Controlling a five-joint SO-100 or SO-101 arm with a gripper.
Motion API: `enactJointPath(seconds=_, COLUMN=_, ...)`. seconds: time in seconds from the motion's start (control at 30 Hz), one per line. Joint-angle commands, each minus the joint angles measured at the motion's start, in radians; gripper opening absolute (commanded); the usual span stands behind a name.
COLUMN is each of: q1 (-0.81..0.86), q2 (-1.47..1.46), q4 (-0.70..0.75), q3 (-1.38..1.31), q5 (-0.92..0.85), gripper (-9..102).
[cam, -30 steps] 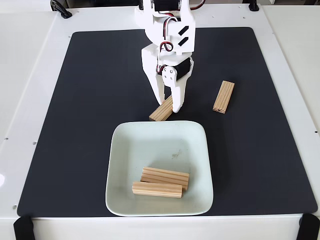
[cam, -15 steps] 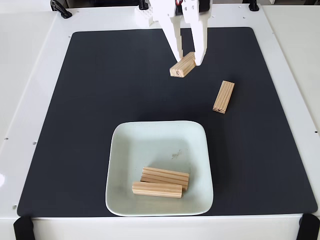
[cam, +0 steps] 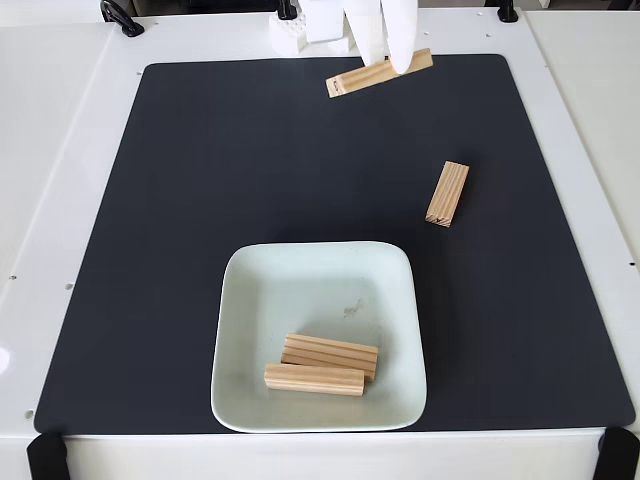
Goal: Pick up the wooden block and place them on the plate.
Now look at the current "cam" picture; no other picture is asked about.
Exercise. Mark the striped wooden block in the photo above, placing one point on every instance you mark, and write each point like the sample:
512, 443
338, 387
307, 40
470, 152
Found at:
447, 192
360, 80

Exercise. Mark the grooved wooden block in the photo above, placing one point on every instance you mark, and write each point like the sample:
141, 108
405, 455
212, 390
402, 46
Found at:
330, 352

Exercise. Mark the smooth wooden block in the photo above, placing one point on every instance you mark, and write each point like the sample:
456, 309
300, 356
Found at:
315, 380

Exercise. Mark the pale green square plate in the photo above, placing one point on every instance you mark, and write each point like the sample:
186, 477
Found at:
300, 280

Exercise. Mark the black base clamp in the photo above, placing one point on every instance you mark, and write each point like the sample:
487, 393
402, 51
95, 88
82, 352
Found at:
287, 7

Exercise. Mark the black table clamp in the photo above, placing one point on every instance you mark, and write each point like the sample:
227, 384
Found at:
120, 17
507, 12

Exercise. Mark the black rubber mat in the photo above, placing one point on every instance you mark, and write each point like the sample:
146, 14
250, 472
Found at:
150, 300

